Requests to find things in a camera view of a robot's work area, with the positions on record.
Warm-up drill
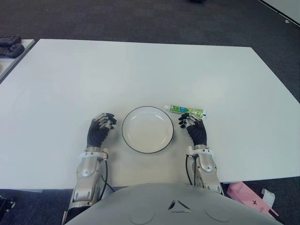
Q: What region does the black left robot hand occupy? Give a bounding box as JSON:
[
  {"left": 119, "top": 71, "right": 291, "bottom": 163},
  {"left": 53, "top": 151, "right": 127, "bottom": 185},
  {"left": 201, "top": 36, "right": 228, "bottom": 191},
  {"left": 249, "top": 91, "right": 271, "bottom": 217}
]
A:
[{"left": 86, "top": 112, "right": 117, "bottom": 150}]

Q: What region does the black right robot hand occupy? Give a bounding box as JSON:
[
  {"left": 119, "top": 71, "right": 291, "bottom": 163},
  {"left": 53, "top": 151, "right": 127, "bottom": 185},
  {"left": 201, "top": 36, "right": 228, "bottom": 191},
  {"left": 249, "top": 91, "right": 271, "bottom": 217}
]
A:
[{"left": 178, "top": 112, "right": 209, "bottom": 146}]

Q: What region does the green toothpaste tube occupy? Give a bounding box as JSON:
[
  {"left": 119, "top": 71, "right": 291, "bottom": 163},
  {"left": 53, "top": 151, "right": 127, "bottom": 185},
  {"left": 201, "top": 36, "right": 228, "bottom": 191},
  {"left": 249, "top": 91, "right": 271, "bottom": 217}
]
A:
[{"left": 163, "top": 105, "right": 208, "bottom": 119}]

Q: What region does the pink cardboard box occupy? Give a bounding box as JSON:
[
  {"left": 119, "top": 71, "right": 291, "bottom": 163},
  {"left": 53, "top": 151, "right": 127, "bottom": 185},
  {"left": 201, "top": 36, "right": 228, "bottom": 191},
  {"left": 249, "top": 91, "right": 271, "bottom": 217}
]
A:
[{"left": 226, "top": 181, "right": 279, "bottom": 218}]

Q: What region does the grey robot torso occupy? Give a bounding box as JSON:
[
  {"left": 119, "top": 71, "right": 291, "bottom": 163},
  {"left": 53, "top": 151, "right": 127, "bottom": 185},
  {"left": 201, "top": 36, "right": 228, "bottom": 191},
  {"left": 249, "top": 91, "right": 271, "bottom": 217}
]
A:
[{"left": 66, "top": 183, "right": 278, "bottom": 225}]

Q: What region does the white paper tag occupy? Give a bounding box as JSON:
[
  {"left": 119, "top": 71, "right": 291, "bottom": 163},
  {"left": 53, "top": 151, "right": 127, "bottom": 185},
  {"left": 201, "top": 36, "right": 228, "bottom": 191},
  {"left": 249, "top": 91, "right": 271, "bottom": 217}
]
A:
[{"left": 261, "top": 188, "right": 275, "bottom": 208}]

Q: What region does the white side table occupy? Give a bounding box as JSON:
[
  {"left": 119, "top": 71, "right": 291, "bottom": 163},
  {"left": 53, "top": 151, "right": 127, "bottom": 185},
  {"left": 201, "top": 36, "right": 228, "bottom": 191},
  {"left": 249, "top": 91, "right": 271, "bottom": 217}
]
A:
[{"left": 0, "top": 38, "right": 36, "bottom": 84}]

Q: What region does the black floor device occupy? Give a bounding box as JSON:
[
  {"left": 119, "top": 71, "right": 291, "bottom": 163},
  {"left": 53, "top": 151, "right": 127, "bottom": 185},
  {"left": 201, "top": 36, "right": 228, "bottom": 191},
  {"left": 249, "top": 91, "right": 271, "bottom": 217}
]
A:
[{"left": 0, "top": 193, "right": 16, "bottom": 213}]

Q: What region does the black game controller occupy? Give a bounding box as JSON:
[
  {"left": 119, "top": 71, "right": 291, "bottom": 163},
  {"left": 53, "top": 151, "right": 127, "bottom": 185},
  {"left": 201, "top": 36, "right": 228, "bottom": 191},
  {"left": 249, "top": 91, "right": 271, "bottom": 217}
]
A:
[
  {"left": 0, "top": 44, "right": 25, "bottom": 59},
  {"left": 0, "top": 35, "right": 22, "bottom": 46}
]

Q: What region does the white background table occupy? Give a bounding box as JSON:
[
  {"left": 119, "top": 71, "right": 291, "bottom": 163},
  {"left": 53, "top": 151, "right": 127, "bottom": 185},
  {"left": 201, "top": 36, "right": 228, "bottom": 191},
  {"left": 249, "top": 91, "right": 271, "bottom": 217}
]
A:
[{"left": 259, "top": 0, "right": 300, "bottom": 26}]

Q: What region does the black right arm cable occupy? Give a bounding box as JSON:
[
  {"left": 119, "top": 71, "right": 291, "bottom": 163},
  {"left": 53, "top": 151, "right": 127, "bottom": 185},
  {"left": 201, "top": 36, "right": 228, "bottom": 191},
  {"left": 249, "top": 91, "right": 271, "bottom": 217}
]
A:
[{"left": 186, "top": 154, "right": 195, "bottom": 186}]

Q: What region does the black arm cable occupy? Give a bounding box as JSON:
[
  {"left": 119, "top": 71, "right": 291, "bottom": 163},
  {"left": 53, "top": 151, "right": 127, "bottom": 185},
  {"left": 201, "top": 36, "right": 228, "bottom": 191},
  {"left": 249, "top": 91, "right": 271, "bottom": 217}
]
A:
[
  {"left": 186, "top": 154, "right": 195, "bottom": 186},
  {"left": 99, "top": 157, "right": 115, "bottom": 202}
]

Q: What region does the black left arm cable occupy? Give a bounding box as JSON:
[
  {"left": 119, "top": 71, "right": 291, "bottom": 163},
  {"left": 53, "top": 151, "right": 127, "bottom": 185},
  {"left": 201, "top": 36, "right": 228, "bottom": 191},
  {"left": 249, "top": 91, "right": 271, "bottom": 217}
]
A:
[{"left": 99, "top": 157, "right": 115, "bottom": 202}]

